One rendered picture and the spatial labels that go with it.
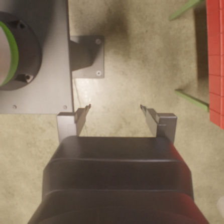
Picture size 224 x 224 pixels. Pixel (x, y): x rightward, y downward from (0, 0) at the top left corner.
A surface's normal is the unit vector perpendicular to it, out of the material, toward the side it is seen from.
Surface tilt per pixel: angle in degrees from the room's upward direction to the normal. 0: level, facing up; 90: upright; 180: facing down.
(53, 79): 0
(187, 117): 0
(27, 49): 74
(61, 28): 0
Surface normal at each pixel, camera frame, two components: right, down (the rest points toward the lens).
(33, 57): 0.87, 0.27
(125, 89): -0.01, 0.30
